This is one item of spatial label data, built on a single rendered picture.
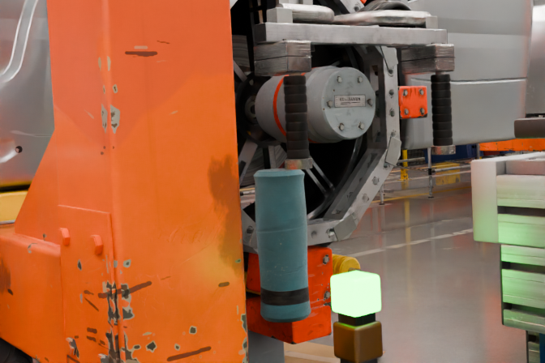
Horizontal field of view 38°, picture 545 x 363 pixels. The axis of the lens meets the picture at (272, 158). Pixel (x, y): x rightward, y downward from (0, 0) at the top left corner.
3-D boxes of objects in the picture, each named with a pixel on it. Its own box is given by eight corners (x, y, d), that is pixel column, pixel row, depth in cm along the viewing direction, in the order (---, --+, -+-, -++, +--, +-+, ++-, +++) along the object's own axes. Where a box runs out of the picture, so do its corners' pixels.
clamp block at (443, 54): (418, 74, 151) (418, 47, 151) (456, 70, 144) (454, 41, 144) (400, 74, 148) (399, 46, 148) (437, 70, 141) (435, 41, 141)
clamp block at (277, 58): (278, 76, 131) (276, 44, 131) (312, 71, 124) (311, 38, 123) (253, 76, 128) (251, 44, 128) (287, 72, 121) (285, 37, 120)
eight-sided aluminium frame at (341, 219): (384, 227, 173) (373, -22, 170) (405, 229, 168) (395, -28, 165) (165, 264, 141) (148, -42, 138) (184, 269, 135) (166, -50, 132)
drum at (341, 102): (307, 141, 160) (304, 72, 159) (381, 140, 143) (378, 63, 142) (251, 145, 152) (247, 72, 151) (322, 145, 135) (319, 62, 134)
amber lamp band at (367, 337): (359, 349, 87) (358, 313, 87) (385, 357, 84) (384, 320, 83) (332, 357, 85) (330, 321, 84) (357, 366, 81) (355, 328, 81)
